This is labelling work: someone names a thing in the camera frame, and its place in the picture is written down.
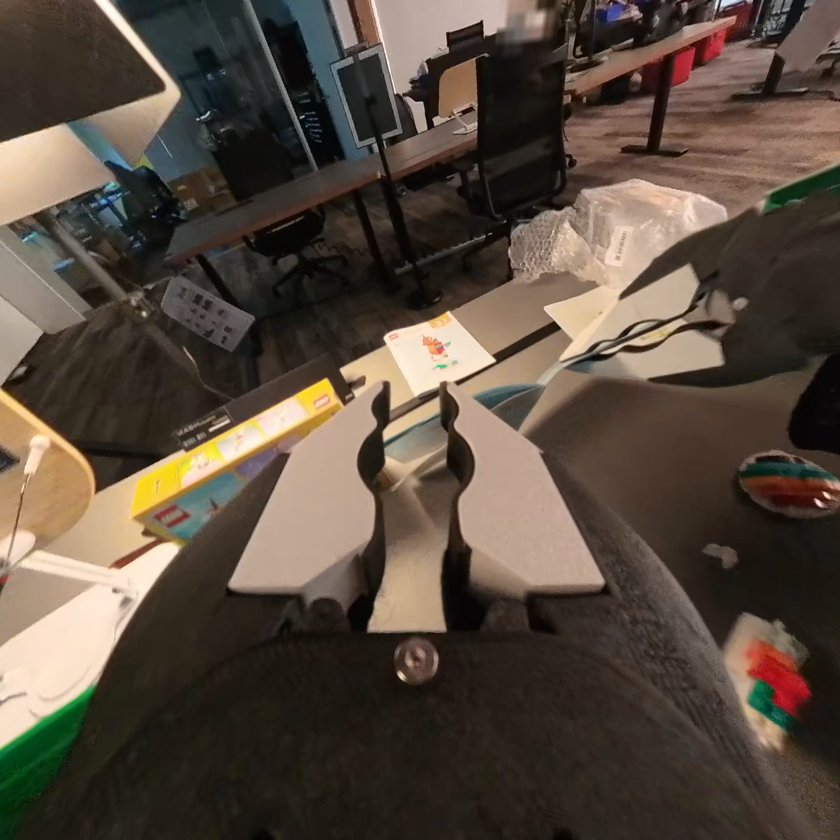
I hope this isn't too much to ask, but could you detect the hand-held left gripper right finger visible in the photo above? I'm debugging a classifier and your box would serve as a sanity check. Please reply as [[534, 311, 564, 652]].
[[437, 381, 607, 632]]

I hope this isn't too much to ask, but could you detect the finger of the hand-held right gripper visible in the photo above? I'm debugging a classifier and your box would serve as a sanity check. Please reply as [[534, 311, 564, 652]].
[[556, 322, 729, 384], [579, 262, 719, 355]]

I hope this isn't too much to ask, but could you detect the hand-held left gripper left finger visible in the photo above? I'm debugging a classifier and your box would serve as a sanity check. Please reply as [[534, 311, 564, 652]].
[[226, 381, 393, 632]]

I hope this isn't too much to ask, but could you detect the white red green lego model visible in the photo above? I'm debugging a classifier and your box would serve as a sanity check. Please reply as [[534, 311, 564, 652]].
[[722, 613, 815, 752]]

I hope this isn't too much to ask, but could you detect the green plastic bin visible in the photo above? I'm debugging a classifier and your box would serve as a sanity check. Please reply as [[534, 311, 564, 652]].
[[0, 682, 99, 840]]

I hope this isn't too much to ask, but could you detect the yellow lego box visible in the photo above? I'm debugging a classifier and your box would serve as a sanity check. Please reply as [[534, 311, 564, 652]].
[[131, 378, 345, 542]]

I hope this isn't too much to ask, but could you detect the round rainbow lego build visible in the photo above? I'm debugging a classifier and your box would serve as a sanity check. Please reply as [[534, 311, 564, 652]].
[[738, 449, 840, 519]]

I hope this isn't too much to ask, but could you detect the clear plastic bag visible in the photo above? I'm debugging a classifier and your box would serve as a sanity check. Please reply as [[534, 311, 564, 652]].
[[571, 178, 728, 290]]

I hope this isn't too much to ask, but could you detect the black cardboard box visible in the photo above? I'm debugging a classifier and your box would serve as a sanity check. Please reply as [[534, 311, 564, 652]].
[[167, 354, 358, 455]]

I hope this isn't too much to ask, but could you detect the open light blue instruction booklet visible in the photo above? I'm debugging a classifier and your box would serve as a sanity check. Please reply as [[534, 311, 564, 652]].
[[381, 354, 592, 490]]

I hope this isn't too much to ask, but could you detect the bubble wrap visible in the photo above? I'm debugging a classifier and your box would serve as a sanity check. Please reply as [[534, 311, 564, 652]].
[[508, 206, 592, 283]]

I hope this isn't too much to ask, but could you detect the closed booklet orange animal cover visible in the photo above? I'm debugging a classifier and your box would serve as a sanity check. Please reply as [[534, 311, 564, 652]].
[[384, 311, 496, 396]]

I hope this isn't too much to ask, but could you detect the black office chair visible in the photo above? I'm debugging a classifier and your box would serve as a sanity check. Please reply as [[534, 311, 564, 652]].
[[217, 134, 349, 293], [459, 46, 572, 227]]

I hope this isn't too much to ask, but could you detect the printed white paper sheet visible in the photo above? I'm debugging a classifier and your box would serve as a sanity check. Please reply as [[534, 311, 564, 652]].
[[161, 276, 256, 350]]

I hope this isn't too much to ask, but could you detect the long brown desk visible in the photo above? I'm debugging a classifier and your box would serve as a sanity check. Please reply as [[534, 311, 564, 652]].
[[164, 115, 480, 290], [564, 16, 739, 157]]

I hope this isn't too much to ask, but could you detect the wooden board stand white base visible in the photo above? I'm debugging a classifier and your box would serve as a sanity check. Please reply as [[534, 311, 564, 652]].
[[0, 387, 181, 723]]

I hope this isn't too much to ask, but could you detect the grey light stand pole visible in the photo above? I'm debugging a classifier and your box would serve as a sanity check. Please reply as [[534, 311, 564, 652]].
[[36, 209, 153, 319]]

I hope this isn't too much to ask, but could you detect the portrait screen on stand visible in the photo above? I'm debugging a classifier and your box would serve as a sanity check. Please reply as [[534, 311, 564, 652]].
[[330, 45, 444, 311]]

